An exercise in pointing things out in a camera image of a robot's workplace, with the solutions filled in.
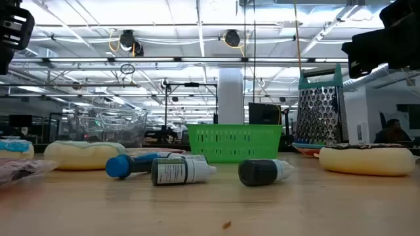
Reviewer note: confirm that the blue frosted toy donut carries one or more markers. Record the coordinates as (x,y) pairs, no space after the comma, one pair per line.
(13,149)

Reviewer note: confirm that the chocolate frosted toy donut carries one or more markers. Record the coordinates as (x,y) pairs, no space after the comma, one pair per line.
(365,160)

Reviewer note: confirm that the red snack packet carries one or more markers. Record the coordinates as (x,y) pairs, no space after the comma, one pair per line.
(19,168)
(306,150)
(138,151)

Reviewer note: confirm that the clear plastic container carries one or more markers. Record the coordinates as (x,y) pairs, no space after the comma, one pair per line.
(115,128)

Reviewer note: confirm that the green frosted toy donut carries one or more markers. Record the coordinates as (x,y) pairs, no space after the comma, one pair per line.
(82,157)

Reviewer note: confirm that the blue capped marker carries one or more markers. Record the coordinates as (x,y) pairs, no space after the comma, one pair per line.
(119,166)

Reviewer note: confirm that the black dropper bottle white cap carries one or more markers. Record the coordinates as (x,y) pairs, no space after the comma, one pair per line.
(259,172)

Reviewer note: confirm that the green plastic basket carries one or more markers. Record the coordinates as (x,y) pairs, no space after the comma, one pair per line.
(234,142)

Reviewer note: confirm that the small dropper bottle white cap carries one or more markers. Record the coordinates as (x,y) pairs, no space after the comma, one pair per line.
(172,154)
(193,159)

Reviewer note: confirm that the dropper bottle with white label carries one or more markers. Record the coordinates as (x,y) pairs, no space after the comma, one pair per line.
(177,172)

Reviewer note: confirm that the person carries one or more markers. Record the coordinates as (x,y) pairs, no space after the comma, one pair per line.
(392,132)

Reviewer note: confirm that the teal metal box grater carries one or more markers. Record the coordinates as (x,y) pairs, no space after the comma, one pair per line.
(320,114)

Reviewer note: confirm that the black computer monitor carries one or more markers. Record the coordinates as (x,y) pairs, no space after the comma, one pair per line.
(264,113)

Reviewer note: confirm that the black metal gantry stand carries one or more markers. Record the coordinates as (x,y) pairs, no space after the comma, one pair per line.
(166,105)

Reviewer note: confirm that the white square pillar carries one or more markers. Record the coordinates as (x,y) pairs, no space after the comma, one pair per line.
(230,95)

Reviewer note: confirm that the black aluminium table frame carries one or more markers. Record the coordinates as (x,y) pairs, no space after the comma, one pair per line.
(164,147)

